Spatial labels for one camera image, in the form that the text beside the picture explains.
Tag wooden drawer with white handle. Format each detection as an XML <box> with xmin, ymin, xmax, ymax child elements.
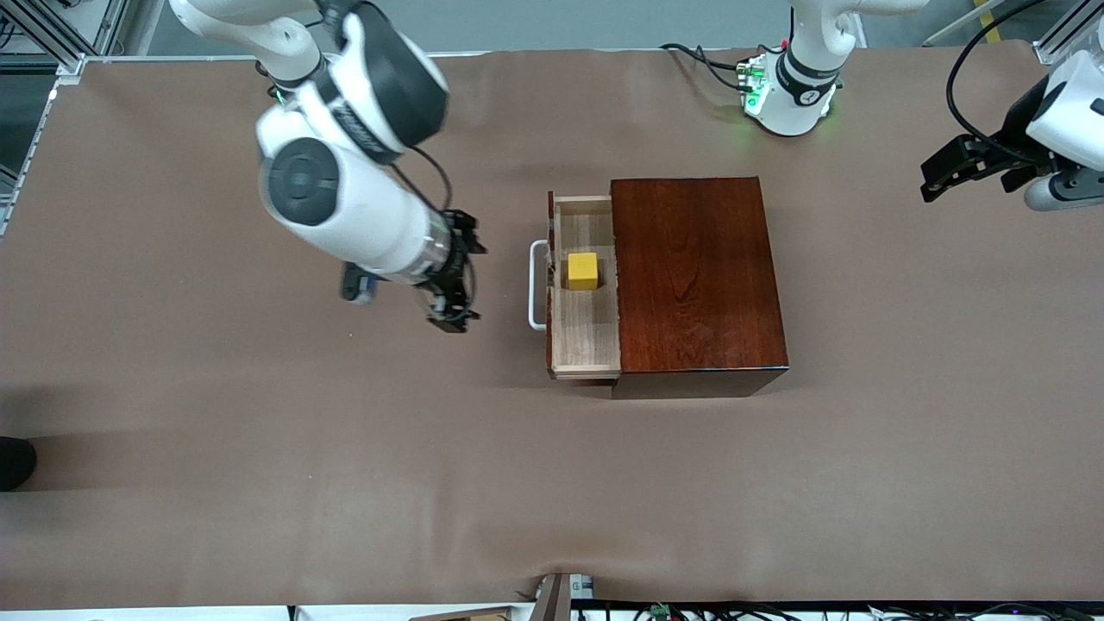
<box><xmin>528</xmin><ymin>194</ymin><xmax>624</xmax><ymax>380</ymax></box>

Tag dark wooden drawer cabinet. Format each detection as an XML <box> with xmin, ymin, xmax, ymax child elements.
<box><xmin>610</xmin><ymin>177</ymin><xmax>790</xmax><ymax>400</ymax></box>

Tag aluminium profile bar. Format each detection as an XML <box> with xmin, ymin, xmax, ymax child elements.
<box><xmin>1033</xmin><ymin>0</ymin><xmax>1104</xmax><ymax>66</ymax></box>

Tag brown table cover sheet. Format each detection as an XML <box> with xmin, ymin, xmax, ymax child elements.
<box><xmin>0</xmin><ymin>39</ymin><xmax>1104</xmax><ymax>609</ymax></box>

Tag brown cardboard piece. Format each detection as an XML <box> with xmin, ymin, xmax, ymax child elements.
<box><xmin>408</xmin><ymin>606</ymin><xmax>511</xmax><ymax>621</ymax></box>

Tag black round object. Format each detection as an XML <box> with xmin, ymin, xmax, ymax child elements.
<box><xmin>0</xmin><ymin>436</ymin><xmax>38</xmax><ymax>492</ymax></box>

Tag black arm base cables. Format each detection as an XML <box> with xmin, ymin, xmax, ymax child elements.
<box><xmin>660</xmin><ymin>43</ymin><xmax>756</xmax><ymax>94</ymax></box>

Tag metal bracket at table edge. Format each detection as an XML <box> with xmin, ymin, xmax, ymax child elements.
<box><xmin>529</xmin><ymin>572</ymin><xmax>596</xmax><ymax>621</ymax></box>

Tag aluminium frame with struts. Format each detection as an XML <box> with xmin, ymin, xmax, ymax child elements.
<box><xmin>0</xmin><ymin>0</ymin><xmax>165</xmax><ymax>78</ymax></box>

